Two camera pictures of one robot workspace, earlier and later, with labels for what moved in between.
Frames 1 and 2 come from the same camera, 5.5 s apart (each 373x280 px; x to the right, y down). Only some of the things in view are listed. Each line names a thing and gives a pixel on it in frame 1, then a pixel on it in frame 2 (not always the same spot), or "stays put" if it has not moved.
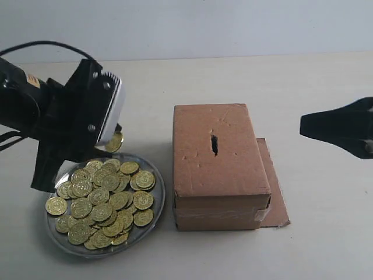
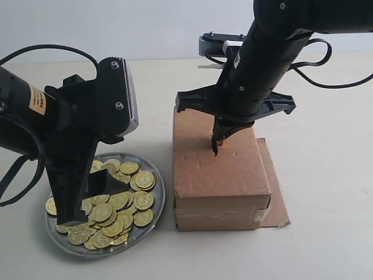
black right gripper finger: x=359 y=144 to x=226 y=128
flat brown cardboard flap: x=278 y=214 stays put
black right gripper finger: x=348 y=127 to x=215 y=135
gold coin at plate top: x=129 y=168 stays put
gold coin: x=78 y=234 stays put
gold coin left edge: x=56 y=206 stays put
